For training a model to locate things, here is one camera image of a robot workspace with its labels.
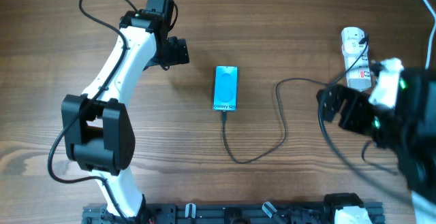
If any black USB charging cable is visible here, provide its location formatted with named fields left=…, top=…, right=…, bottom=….
left=221, top=33, right=372, bottom=165

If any blue Galaxy smartphone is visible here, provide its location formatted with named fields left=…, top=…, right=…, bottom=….
left=213, top=66, right=238, bottom=112

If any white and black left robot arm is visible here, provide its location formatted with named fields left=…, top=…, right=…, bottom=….
left=54, top=0, right=189, bottom=223

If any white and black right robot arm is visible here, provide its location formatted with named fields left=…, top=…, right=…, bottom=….
left=317, top=68, right=435, bottom=204

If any white USB charger plug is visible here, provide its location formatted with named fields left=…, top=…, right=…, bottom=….
left=341, top=37, right=368, bottom=57

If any white power strip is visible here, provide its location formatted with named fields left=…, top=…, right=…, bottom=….
left=341, top=27, right=372, bottom=91

